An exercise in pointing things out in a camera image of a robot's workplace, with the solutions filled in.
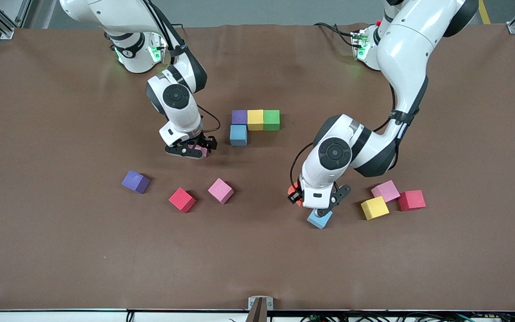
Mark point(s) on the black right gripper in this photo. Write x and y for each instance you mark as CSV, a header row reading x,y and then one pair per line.
x,y
207,141

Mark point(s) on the orange foam cube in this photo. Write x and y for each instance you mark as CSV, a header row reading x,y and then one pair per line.
x,y
292,187

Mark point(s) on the pink foam cube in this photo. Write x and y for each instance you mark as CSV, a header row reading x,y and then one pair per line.
x,y
220,191
204,153
386,191

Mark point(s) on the light blue foam cube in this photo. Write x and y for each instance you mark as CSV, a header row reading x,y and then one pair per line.
x,y
238,135
320,221

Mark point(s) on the purple foam cube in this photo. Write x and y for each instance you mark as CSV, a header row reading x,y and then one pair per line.
x,y
239,117
135,181

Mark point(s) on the yellow foam cube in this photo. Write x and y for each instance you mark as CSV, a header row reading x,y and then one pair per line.
x,y
255,120
374,208

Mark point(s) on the green foam cube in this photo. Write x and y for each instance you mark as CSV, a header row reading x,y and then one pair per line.
x,y
272,120

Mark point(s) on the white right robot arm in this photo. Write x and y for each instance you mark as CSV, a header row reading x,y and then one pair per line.
x,y
179,112

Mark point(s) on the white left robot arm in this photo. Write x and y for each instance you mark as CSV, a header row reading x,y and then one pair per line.
x,y
407,49

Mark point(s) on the red foam cube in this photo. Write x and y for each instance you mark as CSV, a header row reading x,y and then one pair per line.
x,y
182,199
411,200

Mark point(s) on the yellow floor tape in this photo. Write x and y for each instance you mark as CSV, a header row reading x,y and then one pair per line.
x,y
485,19

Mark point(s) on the grey metal bracket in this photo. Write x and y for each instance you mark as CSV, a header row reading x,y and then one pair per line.
x,y
251,303

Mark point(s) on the dark camera mount pole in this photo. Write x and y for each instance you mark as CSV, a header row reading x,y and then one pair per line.
x,y
258,313

